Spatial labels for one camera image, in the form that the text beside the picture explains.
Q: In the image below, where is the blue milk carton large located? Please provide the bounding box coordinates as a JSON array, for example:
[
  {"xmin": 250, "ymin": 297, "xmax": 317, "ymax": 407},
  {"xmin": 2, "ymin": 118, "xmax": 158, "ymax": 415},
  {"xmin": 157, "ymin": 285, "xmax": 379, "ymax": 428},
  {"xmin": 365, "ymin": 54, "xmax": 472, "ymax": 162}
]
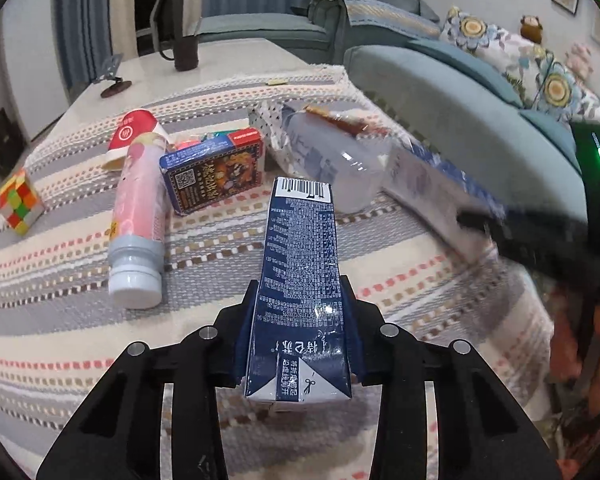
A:
[{"xmin": 382, "ymin": 141, "xmax": 504, "ymax": 263}]

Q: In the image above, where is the blue milk carton small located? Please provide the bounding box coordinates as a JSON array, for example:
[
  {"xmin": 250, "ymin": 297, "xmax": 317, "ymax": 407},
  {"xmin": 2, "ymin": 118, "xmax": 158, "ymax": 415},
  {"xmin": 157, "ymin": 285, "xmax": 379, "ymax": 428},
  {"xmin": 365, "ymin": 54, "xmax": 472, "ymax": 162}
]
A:
[{"xmin": 245, "ymin": 177, "xmax": 351, "ymax": 404}]

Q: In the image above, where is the pink yogurt bottle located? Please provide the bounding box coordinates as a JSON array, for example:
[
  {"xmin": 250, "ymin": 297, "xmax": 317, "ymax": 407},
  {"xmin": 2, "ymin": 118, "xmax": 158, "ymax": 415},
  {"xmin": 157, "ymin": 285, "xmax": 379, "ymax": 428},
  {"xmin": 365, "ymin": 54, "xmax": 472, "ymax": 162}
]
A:
[{"xmin": 108, "ymin": 132, "xmax": 168, "ymax": 310}]

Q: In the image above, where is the clear plastic bottle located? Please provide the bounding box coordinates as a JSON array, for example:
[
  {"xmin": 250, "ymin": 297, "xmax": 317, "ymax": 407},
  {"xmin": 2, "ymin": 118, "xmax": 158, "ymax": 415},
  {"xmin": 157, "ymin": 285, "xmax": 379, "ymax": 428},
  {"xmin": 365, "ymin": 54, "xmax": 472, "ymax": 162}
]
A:
[{"xmin": 282, "ymin": 105, "xmax": 385, "ymax": 214}]

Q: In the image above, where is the brown snack wrapper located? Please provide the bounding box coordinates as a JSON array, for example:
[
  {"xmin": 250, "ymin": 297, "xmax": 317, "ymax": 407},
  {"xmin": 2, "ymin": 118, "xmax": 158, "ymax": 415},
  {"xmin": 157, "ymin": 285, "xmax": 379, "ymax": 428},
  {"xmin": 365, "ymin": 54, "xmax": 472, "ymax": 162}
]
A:
[{"xmin": 303, "ymin": 105, "xmax": 390, "ymax": 136}]

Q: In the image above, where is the red white paper cup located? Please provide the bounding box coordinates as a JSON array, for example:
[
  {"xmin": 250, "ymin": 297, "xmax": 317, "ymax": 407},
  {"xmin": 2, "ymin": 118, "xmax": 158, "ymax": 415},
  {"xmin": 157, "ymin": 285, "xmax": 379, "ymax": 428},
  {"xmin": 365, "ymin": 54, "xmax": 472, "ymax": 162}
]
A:
[{"xmin": 102, "ymin": 108, "xmax": 169, "ymax": 171}]

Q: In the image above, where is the polka dot wrapper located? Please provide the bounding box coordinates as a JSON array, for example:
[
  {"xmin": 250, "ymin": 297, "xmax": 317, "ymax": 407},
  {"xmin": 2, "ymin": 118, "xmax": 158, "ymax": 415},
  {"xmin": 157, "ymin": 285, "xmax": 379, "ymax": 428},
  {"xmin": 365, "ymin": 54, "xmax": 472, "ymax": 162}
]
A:
[{"xmin": 248, "ymin": 101, "xmax": 297, "ymax": 174}]

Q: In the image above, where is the person's right hand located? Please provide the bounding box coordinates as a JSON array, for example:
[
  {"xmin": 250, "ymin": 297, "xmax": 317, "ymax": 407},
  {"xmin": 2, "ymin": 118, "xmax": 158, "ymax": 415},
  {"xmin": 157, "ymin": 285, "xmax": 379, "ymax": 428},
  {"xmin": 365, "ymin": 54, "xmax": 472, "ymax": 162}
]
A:
[{"xmin": 548, "ymin": 284, "xmax": 600, "ymax": 417}]

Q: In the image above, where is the floral cushion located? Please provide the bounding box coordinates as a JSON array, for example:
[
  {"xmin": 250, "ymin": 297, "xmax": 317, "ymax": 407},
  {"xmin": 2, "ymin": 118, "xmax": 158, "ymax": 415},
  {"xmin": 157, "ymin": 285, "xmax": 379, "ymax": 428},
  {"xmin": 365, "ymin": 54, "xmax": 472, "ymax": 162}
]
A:
[
  {"xmin": 531, "ymin": 53, "xmax": 600, "ymax": 122},
  {"xmin": 440, "ymin": 6, "xmax": 554, "ymax": 108}
]

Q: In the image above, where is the teal sofa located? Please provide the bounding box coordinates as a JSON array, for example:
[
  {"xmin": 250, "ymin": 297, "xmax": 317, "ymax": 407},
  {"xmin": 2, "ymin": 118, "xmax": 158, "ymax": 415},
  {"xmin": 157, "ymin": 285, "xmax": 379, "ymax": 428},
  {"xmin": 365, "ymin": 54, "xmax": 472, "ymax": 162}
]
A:
[{"xmin": 190, "ymin": 0, "xmax": 586, "ymax": 220}]

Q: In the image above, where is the woven striped table cloth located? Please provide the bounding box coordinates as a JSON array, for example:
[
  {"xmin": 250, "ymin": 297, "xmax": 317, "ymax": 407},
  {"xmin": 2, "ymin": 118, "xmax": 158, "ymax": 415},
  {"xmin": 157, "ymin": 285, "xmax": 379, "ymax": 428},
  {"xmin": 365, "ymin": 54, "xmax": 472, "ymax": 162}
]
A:
[{"xmin": 0, "ymin": 63, "xmax": 554, "ymax": 480}]

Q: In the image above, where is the brown monkey plush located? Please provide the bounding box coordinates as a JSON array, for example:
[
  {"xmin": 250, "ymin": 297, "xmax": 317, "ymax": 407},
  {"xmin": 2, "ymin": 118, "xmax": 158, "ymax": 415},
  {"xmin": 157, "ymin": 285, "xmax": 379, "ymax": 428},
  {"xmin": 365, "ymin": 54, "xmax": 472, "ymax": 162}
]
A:
[{"xmin": 519, "ymin": 15, "xmax": 543, "ymax": 44}]

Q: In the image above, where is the rubik's cube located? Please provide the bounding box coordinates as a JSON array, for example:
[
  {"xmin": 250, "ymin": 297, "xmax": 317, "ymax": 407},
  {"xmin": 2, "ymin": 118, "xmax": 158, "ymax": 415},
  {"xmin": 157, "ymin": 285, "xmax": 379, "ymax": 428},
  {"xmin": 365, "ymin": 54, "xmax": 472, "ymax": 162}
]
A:
[{"xmin": 0, "ymin": 168, "xmax": 44, "ymax": 236}]

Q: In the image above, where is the blue card box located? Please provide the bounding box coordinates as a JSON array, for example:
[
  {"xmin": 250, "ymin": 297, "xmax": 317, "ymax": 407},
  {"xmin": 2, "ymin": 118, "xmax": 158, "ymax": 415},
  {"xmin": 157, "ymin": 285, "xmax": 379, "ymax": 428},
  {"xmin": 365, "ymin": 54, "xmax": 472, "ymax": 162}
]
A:
[{"xmin": 159, "ymin": 128, "xmax": 265, "ymax": 216}]

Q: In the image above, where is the white refrigerator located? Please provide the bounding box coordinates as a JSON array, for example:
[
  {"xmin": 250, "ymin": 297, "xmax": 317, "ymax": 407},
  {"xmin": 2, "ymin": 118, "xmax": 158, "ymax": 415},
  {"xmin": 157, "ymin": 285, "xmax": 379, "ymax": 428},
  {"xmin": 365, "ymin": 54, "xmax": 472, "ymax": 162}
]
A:
[{"xmin": 0, "ymin": 0, "xmax": 69, "ymax": 140}]

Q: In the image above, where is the dark brown mug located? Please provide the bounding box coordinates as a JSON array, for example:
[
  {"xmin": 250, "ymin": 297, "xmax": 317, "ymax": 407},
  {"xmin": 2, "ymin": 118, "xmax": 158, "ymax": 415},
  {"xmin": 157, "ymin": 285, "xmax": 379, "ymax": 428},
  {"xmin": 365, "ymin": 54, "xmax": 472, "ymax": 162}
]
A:
[{"xmin": 158, "ymin": 35, "xmax": 199, "ymax": 72}]

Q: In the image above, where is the blue curtain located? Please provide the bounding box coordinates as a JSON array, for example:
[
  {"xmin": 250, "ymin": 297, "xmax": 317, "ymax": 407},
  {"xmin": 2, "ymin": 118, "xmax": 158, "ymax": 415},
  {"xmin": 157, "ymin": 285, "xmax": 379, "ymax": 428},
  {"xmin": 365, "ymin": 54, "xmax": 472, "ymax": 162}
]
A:
[{"xmin": 52, "ymin": 0, "xmax": 112, "ymax": 93}]

